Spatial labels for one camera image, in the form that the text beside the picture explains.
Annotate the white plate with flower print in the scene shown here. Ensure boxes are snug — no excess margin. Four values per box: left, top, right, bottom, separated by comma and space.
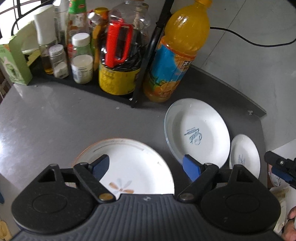
75, 138, 175, 198

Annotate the small white plate blue print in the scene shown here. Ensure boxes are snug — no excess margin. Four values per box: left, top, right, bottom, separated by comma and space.
229, 134, 260, 178

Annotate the white plate with blue script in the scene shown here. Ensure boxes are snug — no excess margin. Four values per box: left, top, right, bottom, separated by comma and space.
164, 98, 230, 168

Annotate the person's right hand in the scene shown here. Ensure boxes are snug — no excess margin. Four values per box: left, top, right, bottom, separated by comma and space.
281, 207, 296, 241

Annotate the clear spice shaker jar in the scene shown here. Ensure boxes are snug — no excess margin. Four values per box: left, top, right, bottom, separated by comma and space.
49, 44, 69, 79

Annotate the black metal spice rack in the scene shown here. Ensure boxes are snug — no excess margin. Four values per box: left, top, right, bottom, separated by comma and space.
23, 0, 175, 108

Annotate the white-lidded seasoning jar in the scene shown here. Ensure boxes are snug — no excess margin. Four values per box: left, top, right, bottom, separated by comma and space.
71, 33, 93, 84

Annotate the green and white carton box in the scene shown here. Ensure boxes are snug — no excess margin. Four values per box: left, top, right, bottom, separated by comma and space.
0, 34, 33, 86

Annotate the orange juice bottle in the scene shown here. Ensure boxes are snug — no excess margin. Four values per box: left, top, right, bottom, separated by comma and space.
144, 0, 212, 102

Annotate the green-labelled sauce bottle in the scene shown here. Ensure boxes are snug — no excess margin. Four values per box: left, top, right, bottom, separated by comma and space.
66, 0, 89, 59

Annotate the white-capped oil bottle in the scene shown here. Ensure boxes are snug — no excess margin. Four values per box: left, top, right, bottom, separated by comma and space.
34, 4, 57, 75

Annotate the black power cable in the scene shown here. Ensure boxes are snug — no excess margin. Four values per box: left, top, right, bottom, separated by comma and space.
210, 26, 296, 48

